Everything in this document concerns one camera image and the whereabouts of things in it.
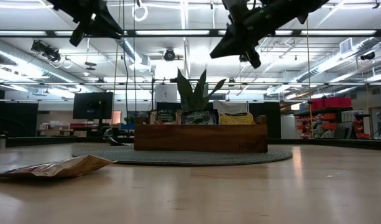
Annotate black monitor on stand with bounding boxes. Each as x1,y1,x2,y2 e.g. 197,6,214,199
72,91,114,121

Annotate round grey woven mat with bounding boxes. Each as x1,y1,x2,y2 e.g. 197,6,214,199
71,148,293,167

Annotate overhead rig light beam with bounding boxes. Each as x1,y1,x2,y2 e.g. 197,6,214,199
0,29,381,39

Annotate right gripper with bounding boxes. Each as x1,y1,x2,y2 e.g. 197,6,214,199
209,0,303,69

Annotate white box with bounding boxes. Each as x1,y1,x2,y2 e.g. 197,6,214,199
155,84,178,103

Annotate storage shelf with parts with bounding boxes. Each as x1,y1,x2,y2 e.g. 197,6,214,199
294,107,372,140

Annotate wooden tea box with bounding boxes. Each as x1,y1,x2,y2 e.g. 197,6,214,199
134,114,269,154

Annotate workbench with boxes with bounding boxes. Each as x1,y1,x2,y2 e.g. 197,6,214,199
37,120,104,138

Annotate black aluminium table frame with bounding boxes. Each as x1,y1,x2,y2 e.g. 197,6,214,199
0,134,381,152

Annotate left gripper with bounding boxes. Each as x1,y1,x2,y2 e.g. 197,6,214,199
55,0,124,47

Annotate round black overhead camera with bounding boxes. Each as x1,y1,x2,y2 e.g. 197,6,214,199
163,49,177,62

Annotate white board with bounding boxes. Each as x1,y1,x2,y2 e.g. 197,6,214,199
280,114,296,140

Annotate orange tea packet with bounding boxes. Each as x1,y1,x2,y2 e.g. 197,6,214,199
219,112,256,125

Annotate dark tea packet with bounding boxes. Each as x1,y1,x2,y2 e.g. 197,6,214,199
181,110,219,125

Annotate black hanging cable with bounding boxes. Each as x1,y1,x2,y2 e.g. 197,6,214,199
121,0,131,114
132,0,137,113

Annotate white cable loop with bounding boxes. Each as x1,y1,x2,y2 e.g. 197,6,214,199
131,1,149,22

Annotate green snake plant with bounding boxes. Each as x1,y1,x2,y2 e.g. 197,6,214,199
177,68,227,114

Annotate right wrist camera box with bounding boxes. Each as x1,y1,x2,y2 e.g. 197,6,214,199
223,0,252,24

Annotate red storage bins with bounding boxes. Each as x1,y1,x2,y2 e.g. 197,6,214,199
311,97,353,110

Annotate black partition panel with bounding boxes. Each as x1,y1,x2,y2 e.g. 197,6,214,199
249,101,282,139
0,90,39,138

